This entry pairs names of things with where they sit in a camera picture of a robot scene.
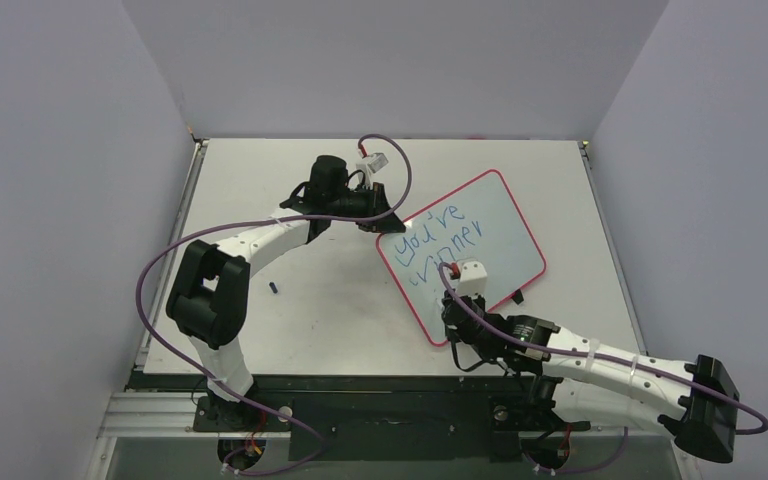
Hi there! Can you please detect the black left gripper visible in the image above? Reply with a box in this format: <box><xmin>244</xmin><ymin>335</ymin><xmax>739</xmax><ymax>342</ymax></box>
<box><xmin>329</xmin><ymin>183</ymin><xmax>406</xmax><ymax>234</ymax></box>

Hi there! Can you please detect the pink framed whiteboard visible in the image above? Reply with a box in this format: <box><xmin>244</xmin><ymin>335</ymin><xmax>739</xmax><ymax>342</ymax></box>
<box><xmin>376</xmin><ymin>169</ymin><xmax>547</xmax><ymax>346</ymax></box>

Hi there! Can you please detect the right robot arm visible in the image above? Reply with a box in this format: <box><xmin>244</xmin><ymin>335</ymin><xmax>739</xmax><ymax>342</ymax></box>
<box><xmin>441</xmin><ymin>295</ymin><xmax>740</xmax><ymax>464</ymax></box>

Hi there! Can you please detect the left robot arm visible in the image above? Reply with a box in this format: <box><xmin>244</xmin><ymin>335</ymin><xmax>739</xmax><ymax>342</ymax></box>
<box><xmin>165</xmin><ymin>153</ymin><xmax>406</xmax><ymax>430</ymax></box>

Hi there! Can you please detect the black whiteboard clip right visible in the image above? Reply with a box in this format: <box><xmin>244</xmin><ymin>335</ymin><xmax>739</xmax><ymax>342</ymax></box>
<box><xmin>511</xmin><ymin>290</ymin><xmax>524</xmax><ymax>305</ymax></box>

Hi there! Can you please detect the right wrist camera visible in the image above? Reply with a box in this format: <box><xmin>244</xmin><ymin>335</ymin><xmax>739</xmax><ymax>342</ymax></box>
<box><xmin>450</xmin><ymin>259</ymin><xmax>488</xmax><ymax>297</ymax></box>

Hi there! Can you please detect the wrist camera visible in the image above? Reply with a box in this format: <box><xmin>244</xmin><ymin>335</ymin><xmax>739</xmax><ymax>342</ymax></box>
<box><xmin>356</xmin><ymin>152</ymin><xmax>389</xmax><ymax>185</ymax></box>
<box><xmin>450</xmin><ymin>259</ymin><xmax>488</xmax><ymax>297</ymax></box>

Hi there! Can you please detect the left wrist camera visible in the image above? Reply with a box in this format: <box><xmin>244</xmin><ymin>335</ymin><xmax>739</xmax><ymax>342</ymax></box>
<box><xmin>356</xmin><ymin>152</ymin><xmax>389</xmax><ymax>185</ymax></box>

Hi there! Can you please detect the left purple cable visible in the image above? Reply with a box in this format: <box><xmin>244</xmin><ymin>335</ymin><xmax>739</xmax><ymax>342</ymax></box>
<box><xmin>135</xmin><ymin>134</ymin><xmax>414</xmax><ymax>478</ymax></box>

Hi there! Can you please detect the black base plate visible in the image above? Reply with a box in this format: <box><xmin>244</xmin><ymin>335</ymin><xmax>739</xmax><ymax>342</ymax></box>
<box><xmin>126</xmin><ymin>372</ymin><xmax>597</xmax><ymax>467</ymax></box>

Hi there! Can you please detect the aluminium frame rail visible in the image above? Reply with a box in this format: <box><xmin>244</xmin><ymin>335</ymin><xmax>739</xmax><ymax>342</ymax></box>
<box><xmin>99</xmin><ymin>390</ymin><xmax>293</xmax><ymax>440</ymax></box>

